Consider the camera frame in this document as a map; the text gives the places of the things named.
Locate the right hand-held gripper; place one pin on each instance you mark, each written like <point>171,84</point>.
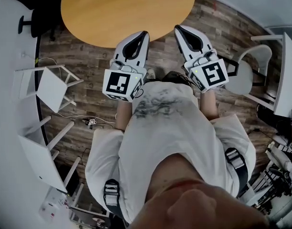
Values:
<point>214,74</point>

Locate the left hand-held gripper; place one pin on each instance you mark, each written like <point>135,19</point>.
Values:
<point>118,82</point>

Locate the person's right forearm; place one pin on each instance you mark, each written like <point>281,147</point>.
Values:
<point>208,106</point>

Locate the person's left forearm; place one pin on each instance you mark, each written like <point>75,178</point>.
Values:
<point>124,114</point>

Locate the round wooden table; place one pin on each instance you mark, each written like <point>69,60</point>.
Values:
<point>127,15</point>

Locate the person's beige shoe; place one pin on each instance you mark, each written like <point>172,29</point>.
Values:
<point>150,75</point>

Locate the small printed tracker cube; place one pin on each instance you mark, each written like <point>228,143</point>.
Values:
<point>92,122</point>

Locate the person's white t-shirt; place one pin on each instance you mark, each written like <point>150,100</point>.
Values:
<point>165,132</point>

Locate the white square stool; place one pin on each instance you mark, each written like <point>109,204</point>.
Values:
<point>53,87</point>

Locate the person's neck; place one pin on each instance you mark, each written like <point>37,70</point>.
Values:
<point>174,173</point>

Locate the white table with legs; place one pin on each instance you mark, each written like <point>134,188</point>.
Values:
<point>38,159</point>

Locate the black metal stand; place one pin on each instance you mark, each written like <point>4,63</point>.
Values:
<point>279,182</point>

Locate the person's face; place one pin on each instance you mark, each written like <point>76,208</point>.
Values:
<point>196,211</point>

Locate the white cluttered table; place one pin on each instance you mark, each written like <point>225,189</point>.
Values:
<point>88,219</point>

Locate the white curved chair black frame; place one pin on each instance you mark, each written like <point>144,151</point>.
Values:
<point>241,77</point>

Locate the white wall socket panel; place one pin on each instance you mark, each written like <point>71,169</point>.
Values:
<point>47,210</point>

